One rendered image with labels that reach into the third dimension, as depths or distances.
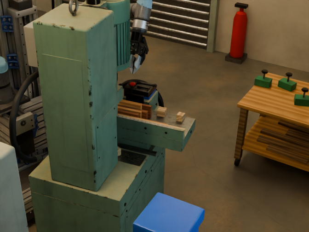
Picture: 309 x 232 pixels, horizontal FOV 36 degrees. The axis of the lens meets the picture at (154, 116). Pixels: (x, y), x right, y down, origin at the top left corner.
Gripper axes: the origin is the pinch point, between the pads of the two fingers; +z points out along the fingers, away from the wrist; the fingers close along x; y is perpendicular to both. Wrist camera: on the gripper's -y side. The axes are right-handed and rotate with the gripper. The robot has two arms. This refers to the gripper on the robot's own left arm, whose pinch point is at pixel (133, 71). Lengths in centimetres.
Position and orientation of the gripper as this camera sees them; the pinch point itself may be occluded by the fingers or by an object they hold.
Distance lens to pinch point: 232.1
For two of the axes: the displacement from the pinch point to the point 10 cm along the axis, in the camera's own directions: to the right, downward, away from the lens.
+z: -1.8, 9.8, 0.5
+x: 9.3, 1.9, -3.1
